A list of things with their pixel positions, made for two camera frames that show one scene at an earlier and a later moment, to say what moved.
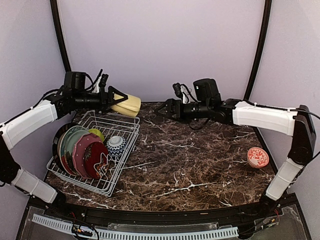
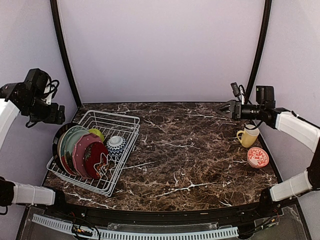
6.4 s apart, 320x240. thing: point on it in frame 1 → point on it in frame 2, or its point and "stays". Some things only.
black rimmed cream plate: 56,143 stays
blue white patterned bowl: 116,145 stays
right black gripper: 170,103 → 235,113
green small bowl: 98,132 stays
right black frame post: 261,48 stays
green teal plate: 69,148 stays
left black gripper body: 103,104 → 50,116
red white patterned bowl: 257,157 stays
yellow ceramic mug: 130,107 → 249,136
